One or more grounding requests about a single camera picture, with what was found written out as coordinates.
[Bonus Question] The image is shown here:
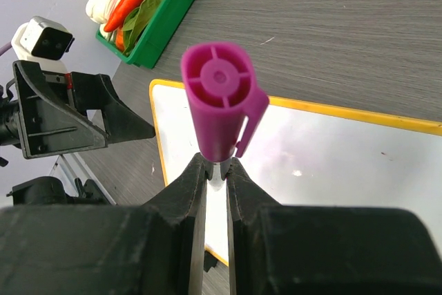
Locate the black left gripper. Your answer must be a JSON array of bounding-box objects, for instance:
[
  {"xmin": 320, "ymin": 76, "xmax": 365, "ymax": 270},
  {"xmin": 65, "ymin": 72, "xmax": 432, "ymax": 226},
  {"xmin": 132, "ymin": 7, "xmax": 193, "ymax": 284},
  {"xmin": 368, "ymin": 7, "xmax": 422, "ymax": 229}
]
[{"xmin": 1, "ymin": 60, "xmax": 155, "ymax": 160}]

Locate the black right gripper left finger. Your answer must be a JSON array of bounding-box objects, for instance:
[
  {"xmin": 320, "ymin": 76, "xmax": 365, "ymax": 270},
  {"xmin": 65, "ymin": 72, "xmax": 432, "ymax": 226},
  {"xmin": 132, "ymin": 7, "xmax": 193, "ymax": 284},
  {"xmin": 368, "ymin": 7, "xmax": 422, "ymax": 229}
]
[{"xmin": 1, "ymin": 154, "xmax": 206, "ymax": 294}]

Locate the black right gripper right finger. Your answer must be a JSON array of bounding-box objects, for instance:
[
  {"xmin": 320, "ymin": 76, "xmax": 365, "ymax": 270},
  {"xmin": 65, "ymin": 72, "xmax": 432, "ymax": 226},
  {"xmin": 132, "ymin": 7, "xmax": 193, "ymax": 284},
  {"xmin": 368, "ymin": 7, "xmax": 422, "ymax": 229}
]
[{"xmin": 227, "ymin": 159, "xmax": 441, "ymax": 294}]

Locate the orange framed whiteboard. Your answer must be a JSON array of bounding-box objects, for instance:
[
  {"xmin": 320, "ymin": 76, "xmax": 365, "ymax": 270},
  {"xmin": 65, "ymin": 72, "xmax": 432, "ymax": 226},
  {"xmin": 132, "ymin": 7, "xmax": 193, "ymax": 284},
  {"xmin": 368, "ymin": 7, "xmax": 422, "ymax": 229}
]
[{"xmin": 149, "ymin": 79, "xmax": 441, "ymax": 266}]

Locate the purple capped marker pen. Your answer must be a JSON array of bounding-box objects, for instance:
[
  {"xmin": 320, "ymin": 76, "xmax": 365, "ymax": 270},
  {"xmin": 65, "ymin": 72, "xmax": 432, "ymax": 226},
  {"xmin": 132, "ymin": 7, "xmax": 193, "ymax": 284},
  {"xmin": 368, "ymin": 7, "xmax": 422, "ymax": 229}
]
[{"xmin": 180, "ymin": 41, "xmax": 269, "ymax": 190}]

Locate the green spinach leaf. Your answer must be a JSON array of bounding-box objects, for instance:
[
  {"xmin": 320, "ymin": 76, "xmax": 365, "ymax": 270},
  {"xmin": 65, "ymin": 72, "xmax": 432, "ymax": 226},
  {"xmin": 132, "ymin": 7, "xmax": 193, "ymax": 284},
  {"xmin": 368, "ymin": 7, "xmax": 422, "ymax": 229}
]
[{"xmin": 122, "ymin": 0, "xmax": 163, "ymax": 55}]

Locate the green plastic vegetable tray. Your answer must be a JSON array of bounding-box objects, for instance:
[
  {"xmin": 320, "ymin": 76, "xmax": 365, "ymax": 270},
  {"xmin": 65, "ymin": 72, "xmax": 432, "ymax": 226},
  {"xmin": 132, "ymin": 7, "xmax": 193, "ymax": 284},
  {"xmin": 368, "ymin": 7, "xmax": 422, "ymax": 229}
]
[{"xmin": 96, "ymin": 0, "xmax": 194, "ymax": 68}]

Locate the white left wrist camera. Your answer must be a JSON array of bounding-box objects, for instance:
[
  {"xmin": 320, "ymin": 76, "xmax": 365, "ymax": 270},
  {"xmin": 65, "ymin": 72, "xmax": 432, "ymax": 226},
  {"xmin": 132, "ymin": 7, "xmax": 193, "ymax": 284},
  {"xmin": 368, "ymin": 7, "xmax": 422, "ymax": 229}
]
[{"xmin": 11, "ymin": 16, "xmax": 75, "ymax": 74}]

